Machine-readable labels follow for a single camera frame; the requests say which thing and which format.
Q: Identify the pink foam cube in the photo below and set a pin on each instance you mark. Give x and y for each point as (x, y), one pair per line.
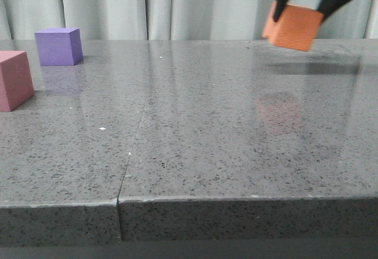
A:
(16, 81)

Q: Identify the orange foam cube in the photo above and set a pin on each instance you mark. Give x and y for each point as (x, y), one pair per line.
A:
(296, 28)

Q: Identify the purple foam cube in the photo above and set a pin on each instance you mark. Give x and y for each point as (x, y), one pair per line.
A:
(59, 46)

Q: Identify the grey-green curtain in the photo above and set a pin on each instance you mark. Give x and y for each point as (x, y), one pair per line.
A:
(137, 19)

